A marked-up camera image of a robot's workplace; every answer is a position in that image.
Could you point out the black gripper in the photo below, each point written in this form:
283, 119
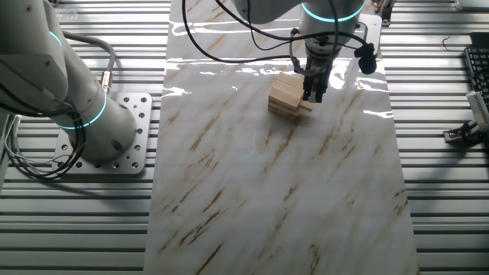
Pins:
316, 79

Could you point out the protruding wooden Jenga block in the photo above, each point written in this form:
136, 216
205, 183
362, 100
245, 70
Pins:
308, 107

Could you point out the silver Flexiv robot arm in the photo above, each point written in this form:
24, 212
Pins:
95, 122

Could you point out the black clamp stand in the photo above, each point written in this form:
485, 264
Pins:
386, 15

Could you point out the marble pattern table mat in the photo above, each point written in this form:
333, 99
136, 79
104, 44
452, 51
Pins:
248, 191

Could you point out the black keyboard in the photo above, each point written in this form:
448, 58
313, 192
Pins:
479, 61

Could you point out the black box device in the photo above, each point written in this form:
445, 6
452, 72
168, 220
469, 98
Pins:
480, 39

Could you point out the light grey device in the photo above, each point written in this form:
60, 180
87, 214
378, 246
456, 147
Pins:
473, 4

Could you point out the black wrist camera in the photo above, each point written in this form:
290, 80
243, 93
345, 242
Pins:
367, 63

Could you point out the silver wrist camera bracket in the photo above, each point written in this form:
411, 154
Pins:
372, 28

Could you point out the metal camera mount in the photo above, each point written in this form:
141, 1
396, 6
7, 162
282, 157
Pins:
452, 134

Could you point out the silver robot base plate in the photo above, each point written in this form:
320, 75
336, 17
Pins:
142, 114

